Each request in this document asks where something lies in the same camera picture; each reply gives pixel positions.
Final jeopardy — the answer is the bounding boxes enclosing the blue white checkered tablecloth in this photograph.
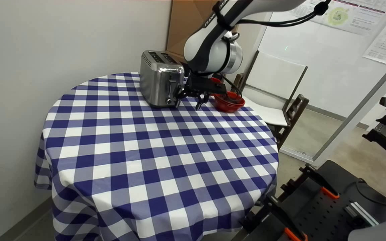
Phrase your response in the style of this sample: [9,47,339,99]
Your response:
[34,71,279,241]

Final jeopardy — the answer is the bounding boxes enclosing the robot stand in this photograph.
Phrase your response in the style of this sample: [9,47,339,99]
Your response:
[238,160,386,241]

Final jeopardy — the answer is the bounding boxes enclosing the large wall poster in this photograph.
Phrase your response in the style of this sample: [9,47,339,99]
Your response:
[287,0,386,36]

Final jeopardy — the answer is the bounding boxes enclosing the black clamp with orange tip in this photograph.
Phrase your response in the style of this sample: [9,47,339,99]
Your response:
[239,195,309,241]
[298,163,340,200]

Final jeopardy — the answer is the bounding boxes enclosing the white folding chair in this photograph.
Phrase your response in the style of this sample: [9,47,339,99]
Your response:
[243,50,309,128]

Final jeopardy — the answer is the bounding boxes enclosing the aluminium rail piece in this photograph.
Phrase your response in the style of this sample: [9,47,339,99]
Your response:
[344,202,380,227]

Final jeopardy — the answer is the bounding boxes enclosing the red bowl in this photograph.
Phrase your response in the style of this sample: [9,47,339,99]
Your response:
[211,77,246,113]

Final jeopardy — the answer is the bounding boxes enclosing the white framed glass panel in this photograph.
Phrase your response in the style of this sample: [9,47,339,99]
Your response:
[257,0,386,167]

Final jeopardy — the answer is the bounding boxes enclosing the silver toaster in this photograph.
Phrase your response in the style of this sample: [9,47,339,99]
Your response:
[139,50,186,109]

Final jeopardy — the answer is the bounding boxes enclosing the dark wooden chair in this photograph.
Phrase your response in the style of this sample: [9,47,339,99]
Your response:
[269,94,310,151]

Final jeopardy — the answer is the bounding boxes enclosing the brown cardboard sheet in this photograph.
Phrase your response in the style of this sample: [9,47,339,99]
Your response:
[165,0,241,65]

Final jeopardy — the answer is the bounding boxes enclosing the black cable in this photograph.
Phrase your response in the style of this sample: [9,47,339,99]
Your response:
[342,178,386,211]

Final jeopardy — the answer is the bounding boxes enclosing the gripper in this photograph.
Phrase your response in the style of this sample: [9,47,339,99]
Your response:
[174,74,228,111]

